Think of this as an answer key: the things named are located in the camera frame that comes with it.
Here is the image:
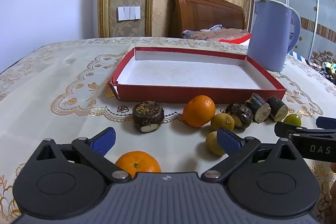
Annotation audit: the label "orange tangerine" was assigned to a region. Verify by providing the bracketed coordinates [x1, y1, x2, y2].
[115, 151, 162, 179]
[182, 95, 216, 127]

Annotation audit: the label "green tomato with stem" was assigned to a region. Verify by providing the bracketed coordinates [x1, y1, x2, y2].
[205, 131, 226, 156]

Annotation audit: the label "embroidered cream tablecloth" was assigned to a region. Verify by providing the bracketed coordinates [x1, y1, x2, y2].
[0, 37, 336, 224]

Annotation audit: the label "small dark water chestnut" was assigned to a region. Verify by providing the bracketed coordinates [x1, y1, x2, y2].
[225, 104, 254, 130]

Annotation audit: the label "blue electric kettle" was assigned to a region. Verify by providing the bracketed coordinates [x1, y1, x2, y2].
[247, 0, 301, 72]

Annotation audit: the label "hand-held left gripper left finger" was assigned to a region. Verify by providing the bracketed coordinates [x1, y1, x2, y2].
[35, 127, 132, 183]

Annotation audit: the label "yellow green lime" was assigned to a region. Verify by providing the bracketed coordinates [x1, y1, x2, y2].
[210, 113, 235, 132]

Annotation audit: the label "folded clothes on bed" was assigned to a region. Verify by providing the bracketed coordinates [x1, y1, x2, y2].
[181, 25, 251, 41]

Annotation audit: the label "wooden bed headboard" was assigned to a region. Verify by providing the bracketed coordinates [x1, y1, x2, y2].
[168, 0, 247, 38]

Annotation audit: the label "red cardboard box tray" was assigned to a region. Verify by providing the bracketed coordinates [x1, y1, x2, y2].
[108, 47, 287, 104]

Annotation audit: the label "dark patterned cloth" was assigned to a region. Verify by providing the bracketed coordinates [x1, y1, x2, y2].
[306, 60, 336, 85]

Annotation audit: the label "dark sugarcane piece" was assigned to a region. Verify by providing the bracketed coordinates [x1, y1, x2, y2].
[245, 93, 271, 123]
[267, 96, 289, 122]

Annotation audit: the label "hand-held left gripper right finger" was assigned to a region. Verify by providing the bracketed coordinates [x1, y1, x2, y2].
[200, 127, 303, 181]

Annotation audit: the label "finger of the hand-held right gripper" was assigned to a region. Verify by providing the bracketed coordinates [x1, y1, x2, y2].
[274, 122, 336, 140]
[316, 116, 336, 130]

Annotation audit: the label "person's right hand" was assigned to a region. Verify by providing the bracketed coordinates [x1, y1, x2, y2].
[328, 162, 336, 224]

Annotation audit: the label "white light switch panel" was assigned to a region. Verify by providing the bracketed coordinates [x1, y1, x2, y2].
[117, 6, 140, 21]

